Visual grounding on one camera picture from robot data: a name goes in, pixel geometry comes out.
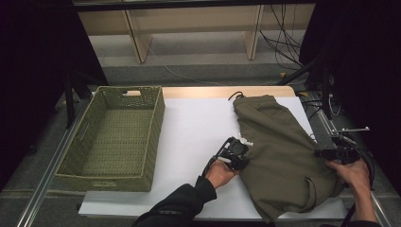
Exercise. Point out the aluminium frame rail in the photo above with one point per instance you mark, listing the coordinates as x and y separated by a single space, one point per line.
47 170
326 132

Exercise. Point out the olive green shorts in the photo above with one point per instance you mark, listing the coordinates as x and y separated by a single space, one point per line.
277 157

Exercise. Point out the person's left hand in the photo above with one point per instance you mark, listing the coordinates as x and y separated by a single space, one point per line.
219 173

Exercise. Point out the black metal stand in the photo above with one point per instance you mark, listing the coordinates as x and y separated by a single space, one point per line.
69 101
324 85

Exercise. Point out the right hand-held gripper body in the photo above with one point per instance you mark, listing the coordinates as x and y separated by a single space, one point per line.
345 153

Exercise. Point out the black curtain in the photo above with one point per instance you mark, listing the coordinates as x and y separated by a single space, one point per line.
362 63
31 78

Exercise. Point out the yellow black floor tape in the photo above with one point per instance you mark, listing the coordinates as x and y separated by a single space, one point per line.
304 94
283 75

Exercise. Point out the white table cover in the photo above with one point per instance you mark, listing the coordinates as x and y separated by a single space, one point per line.
195 142

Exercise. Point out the person's right hand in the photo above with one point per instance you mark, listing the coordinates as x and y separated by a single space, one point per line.
356 175

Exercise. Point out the green woven basket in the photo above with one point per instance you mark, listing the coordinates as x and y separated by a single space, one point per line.
116 138

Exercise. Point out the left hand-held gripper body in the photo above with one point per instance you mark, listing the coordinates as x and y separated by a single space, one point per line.
236 154

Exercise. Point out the light wooden desk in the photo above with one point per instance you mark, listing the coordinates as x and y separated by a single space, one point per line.
195 19

